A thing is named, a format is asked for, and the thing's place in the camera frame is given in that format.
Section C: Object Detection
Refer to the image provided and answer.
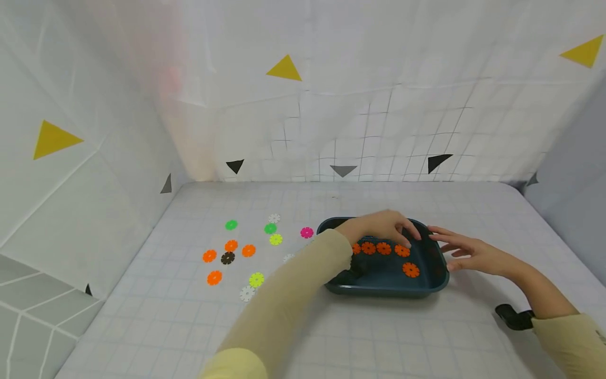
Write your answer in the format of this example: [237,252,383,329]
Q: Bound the person's left hand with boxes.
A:
[348,209,422,248]

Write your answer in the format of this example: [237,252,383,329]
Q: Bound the person's right hand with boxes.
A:
[428,226,513,278]

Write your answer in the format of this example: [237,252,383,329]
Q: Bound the person's right forearm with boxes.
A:
[502,256,606,379]

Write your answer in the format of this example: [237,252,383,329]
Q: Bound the person's left forearm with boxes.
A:
[199,228,355,379]

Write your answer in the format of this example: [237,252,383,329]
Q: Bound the dark blue plastic tray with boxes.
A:
[316,216,450,298]

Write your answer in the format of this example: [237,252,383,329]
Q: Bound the black wrist band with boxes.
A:
[494,303,536,332]

